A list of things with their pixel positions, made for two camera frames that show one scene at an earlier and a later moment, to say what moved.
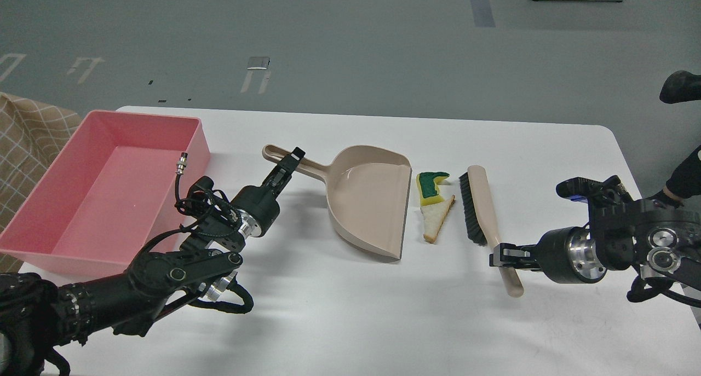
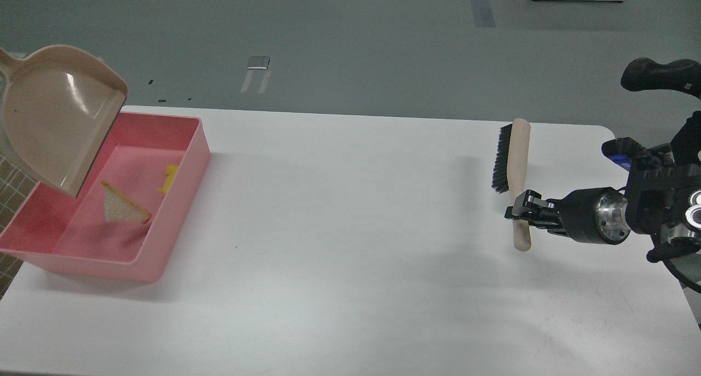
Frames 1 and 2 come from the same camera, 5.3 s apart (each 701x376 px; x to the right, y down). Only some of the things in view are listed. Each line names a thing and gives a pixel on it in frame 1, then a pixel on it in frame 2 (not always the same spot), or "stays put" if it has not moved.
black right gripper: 567,254 -> 597,215
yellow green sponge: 429,193 -> 171,171
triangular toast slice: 435,214 -> 117,207
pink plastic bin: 111,192 stays put
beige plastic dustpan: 369,191 -> 59,110
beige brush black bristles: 481,224 -> 510,171
